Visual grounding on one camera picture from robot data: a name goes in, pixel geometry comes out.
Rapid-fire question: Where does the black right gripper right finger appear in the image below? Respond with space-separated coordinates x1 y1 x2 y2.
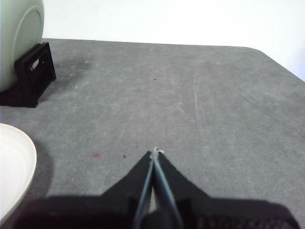
155 152 300 229

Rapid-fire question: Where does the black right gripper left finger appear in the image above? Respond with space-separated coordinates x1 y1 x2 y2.
14 150 155 229

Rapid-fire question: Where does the cream plate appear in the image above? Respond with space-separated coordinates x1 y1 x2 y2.
0 123 38 222

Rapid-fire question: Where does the black plate rack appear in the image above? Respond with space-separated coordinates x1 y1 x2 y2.
0 42 57 108

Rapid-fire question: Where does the pale green plate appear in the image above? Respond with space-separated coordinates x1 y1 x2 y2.
0 0 45 93

